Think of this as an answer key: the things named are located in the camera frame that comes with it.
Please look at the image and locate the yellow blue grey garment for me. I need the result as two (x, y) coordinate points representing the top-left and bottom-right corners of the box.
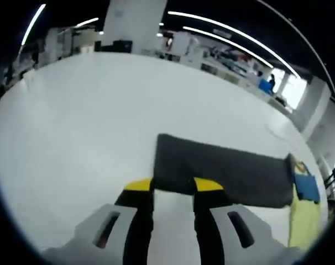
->
(153, 134), (323, 249)

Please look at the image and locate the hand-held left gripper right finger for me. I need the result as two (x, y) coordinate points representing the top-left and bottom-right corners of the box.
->
(193, 177), (276, 265)

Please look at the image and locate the long ceiling light strip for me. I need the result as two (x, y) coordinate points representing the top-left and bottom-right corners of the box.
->
(182, 26), (275, 69)
(167, 10), (302, 78)

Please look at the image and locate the black box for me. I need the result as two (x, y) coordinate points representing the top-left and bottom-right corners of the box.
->
(112, 40), (133, 53)

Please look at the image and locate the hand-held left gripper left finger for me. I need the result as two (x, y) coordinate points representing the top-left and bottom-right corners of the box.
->
(70, 178), (155, 265)

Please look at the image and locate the white square pillar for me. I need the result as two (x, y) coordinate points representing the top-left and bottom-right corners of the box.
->
(103, 0), (168, 54)
(301, 76), (333, 140)

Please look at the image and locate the black metal stand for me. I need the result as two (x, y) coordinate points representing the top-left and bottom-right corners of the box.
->
(323, 167), (335, 202)

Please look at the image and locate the short ceiling light strip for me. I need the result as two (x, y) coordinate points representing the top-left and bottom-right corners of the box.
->
(76, 18), (99, 28)

